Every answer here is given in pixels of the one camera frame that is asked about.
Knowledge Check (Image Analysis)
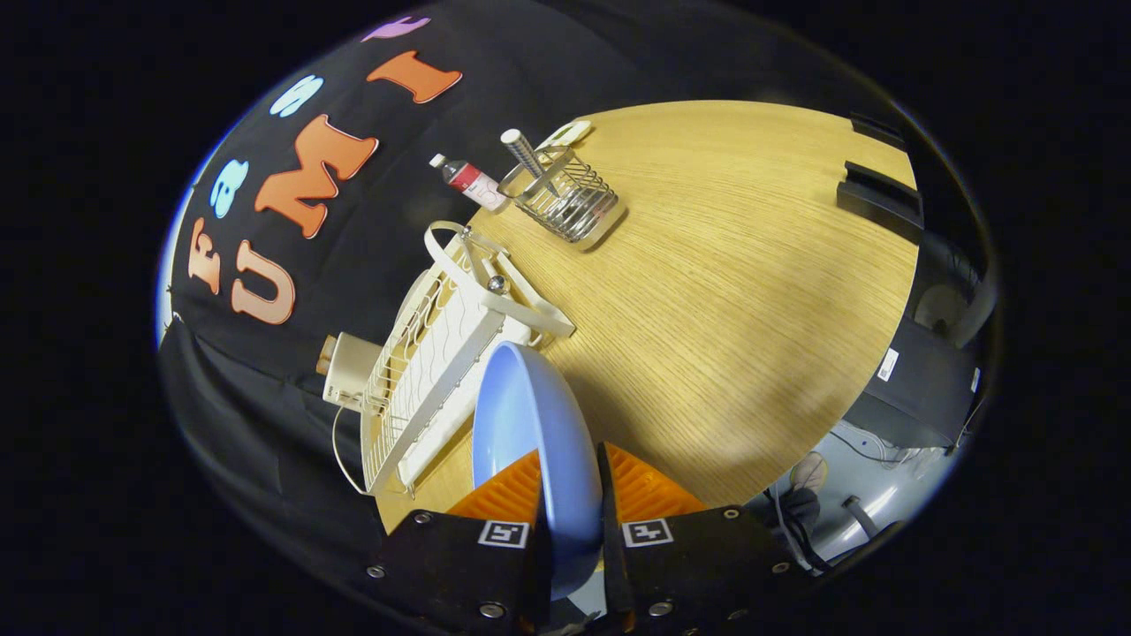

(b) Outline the white compartment dish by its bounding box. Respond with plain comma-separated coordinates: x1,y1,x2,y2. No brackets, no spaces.
537,120,594,152

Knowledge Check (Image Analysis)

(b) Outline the black backdrop cloth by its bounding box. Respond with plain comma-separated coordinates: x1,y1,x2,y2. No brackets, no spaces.
159,0,893,610

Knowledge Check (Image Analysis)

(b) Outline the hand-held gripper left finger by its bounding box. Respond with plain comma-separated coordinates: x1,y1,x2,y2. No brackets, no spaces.
367,449,554,636

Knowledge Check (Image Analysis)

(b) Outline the metal wire basket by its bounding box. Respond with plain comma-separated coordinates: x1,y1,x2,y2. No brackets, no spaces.
497,146,627,254

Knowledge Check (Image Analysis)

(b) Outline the white toaster cable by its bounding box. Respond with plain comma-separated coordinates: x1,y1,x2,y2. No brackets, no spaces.
331,406,368,496

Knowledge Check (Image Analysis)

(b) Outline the black table clamp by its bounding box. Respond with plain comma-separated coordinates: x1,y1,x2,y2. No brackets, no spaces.
836,161,925,233
848,112,908,152

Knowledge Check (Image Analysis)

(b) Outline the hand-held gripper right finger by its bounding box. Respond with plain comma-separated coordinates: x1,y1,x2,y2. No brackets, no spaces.
596,442,796,636

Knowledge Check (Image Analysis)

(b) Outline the black box white label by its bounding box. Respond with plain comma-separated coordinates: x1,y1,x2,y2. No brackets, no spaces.
850,318,983,449

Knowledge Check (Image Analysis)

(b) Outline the clear water bottle red label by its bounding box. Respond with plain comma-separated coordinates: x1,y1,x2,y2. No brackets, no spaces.
429,154,510,214

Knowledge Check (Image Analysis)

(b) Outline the white toaster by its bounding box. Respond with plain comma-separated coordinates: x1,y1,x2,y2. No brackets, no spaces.
320,331,383,413

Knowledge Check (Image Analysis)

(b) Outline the blue plate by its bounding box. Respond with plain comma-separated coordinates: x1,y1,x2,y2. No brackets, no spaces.
472,342,605,602

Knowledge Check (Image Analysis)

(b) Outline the white wire dish rack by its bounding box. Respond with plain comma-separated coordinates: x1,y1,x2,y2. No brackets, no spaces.
361,221,576,498

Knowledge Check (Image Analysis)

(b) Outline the black cable bundle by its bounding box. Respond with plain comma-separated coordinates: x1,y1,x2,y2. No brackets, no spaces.
773,484,833,571

